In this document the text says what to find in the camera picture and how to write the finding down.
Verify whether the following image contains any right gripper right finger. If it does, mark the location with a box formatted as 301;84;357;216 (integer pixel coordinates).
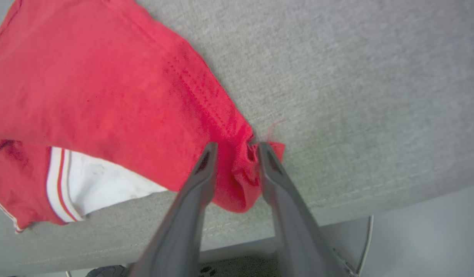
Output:
257;142;357;277

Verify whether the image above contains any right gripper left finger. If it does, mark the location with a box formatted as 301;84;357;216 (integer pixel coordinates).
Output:
129;142;219;277

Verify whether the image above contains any red and white garment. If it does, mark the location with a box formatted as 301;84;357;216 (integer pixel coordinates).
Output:
0;0;286;234

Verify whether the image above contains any dark speckled mat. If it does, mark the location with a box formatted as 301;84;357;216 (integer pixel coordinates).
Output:
199;255;280;277

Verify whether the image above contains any thin curved metal rod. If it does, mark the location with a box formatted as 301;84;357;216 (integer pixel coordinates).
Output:
356;215;374;275

